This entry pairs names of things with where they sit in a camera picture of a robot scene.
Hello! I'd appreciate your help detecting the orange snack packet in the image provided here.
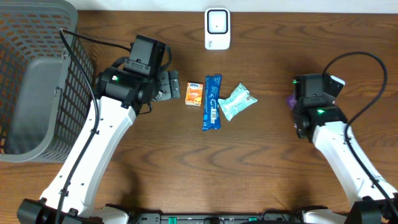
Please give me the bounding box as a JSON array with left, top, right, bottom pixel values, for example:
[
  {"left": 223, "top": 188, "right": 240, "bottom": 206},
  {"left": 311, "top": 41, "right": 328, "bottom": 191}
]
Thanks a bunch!
[{"left": 185, "top": 82, "right": 203, "bottom": 106}]

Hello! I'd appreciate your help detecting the blue Oreo cookie pack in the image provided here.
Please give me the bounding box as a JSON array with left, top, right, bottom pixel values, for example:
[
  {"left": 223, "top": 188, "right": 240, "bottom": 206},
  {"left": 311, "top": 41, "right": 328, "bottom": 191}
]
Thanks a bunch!
[{"left": 202, "top": 75, "right": 222, "bottom": 131}]

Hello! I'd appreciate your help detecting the mint green wipes pack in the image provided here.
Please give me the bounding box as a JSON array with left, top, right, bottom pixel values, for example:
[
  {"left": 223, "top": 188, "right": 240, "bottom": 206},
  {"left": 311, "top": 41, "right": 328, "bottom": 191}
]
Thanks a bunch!
[{"left": 218, "top": 83, "right": 257, "bottom": 121}]

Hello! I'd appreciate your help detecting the purple sanitary pad pack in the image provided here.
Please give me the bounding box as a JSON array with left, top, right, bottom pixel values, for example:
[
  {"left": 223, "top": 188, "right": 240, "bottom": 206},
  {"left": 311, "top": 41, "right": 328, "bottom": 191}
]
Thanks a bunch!
[{"left": 287, "top": 93, "right": 297, "bottom": 110}]

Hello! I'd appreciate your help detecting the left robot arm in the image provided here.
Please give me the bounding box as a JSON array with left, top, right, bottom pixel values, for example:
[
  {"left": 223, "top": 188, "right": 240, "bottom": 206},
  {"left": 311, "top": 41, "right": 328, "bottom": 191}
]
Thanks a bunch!
[{"left": 17, "top": 67, "right": 180, "bottom": 223}]

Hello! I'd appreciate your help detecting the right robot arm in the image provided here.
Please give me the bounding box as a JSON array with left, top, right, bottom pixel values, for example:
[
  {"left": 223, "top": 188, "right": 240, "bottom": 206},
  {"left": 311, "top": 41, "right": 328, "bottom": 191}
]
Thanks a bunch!
[{"left": 293, "top": 74, "right": 397, "bottom": 223}]

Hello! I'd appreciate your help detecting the white barcode scanner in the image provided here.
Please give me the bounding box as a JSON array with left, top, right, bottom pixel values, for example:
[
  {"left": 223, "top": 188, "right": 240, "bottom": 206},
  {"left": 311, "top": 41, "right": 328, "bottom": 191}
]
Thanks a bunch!
[{"left": 205, "top": 7, "right": 231, "bottom": 50}]

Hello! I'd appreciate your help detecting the grey plastic mesh basket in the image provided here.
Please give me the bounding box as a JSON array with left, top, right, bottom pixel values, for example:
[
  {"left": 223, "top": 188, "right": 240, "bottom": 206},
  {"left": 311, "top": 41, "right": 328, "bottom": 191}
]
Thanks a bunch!
[{"left": 1, "top": 1, "right": 94, "bottom": 162}]

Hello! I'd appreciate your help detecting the left black cable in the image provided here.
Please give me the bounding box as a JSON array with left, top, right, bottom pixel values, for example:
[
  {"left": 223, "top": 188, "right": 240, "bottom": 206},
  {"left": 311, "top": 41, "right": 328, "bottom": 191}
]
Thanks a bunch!
[{"left": 55, "top": 27, "right": 132, "bottom": 224}]

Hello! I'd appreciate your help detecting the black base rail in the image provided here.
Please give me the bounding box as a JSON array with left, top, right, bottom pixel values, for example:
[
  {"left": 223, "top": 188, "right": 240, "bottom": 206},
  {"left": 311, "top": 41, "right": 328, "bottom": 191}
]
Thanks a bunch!
[{"left": 128, "top": 212, "right": 303, "bottom": 224}]

